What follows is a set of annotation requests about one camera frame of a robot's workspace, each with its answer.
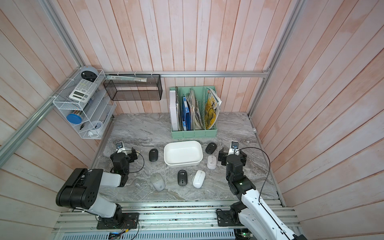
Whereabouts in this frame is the white Lecoo mouse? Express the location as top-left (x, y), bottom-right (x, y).
top-left (207, 155), bottom-right (217, 170)

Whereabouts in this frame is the black Lecoo mouse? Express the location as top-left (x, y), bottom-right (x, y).
top-left (178, 170), bottom-right (188, 187)
top-left (205, 142), bottom-right (217, 155)

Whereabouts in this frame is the grey white mouse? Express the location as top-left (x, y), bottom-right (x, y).
top-left (150, 173), bottom-right (166, 192)

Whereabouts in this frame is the white plastic storage box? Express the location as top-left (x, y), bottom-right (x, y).
top-left (164, 141), bottom-right (203, 168)

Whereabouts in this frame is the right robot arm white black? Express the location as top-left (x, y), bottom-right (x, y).
top-left (219, 142), bottom-right (306, 240)

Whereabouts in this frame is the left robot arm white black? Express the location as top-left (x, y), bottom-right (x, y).
top-left (56, 147), bottom-right (140, 230)

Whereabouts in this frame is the green file organizer box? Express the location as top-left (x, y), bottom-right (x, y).
top-left (169, 86), bottom-right (222, 139)

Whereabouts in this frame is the white round alarm clock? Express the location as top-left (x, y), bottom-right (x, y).
top-left (88, 121), bottom-right (103, 138)

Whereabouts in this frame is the grey newspapers stack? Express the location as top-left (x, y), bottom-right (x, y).
top-left (187, 89), bottom-right (205, 130)

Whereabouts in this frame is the yellow magazine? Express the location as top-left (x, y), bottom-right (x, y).
top-left (204, 88), bottom-right (222, 130)

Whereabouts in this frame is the blue lid jar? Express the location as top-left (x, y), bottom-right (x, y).
top-left (66, 111), bottom-right (83, 125)

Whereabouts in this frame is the blue folder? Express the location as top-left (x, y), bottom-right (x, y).
top-left (182, 97), bottom-right (191, 131)

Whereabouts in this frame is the white desk calculator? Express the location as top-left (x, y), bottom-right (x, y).
top-left (69, 79), bottom-right (97, 103)

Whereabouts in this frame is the white binder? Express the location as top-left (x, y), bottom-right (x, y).
top-left (170, 90), bottom-right (179, 132)

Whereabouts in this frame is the round grey black speaker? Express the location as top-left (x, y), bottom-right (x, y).
top-left (80, 66), bottom-right (99, 83)

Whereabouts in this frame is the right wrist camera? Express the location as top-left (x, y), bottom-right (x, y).
top-left (228, 141), bottom-right (240, 156)

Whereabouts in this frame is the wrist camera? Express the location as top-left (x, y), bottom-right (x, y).
top-left (116, 142), bottom-right (128, 154)
top-left (228, 141), bottom-right (240, 156)

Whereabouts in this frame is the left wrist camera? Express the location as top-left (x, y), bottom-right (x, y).
top-left (116, 142), bottom-right (128, 154)

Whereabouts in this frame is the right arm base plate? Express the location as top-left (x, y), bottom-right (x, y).
top-left (216, 209), bottom-right (242, 227)

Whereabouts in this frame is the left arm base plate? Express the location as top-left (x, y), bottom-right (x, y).
top-left (97, 213), bottom-right (139, 230)

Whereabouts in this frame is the white wire wall shelf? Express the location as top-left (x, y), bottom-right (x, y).
top-left (53, 68), bottom-right (117, 140)

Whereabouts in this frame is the aluminium rail base frame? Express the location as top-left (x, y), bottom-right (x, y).
top-left (50, 200), bottom-right (302, 240)

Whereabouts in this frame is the black wire mesh basket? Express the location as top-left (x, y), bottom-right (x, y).
top-left (103, 74), bottom-right (163, 101)

